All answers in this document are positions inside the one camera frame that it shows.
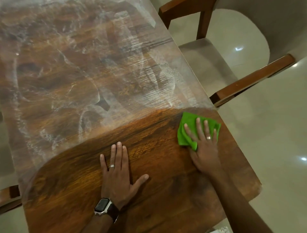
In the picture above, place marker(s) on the person's right middle finger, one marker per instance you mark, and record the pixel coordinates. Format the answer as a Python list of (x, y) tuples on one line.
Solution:
[(199, 129)]

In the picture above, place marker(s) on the person's right little finger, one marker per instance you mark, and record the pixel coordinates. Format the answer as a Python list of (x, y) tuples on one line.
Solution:
[(215, 138)]

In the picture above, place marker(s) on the wooden armchair with beige upholstery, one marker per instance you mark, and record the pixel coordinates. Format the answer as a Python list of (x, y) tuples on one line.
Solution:
[(206, 57)]

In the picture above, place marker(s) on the white patterned object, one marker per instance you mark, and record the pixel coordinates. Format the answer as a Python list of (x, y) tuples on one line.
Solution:
[(221, 230)]

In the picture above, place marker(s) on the person's right hand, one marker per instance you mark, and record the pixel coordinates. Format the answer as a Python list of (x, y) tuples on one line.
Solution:
[(206, 153)]

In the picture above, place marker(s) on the person's left thumb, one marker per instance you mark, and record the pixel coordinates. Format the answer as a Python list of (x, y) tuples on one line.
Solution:
[(140, 181)]

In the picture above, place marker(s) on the person's left middle finger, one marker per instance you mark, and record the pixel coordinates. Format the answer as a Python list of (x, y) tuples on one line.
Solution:
[(119, 156)]

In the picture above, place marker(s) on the person's left little finger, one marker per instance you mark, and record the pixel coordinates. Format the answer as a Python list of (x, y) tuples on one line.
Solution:
[(103, 165)]

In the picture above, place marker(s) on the person's left hand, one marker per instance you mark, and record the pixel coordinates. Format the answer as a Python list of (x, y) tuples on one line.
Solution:
[(116, 182)]

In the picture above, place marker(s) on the black smartwatch with silver case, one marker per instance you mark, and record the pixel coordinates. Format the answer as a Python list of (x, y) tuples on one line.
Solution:
[(103, 206)]

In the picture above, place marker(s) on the person's right forearm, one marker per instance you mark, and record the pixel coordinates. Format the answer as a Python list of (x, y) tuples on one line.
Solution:
[(237, 206)]

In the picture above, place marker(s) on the green cleaning cloth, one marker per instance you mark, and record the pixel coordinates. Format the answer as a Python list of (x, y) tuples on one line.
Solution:
[(186, 117)]

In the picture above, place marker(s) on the wooden chair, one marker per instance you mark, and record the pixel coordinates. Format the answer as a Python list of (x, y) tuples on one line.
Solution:
[(10, 198)]

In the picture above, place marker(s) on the person's left forearm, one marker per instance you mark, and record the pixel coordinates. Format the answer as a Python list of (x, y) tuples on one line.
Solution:
[(100, 225)]

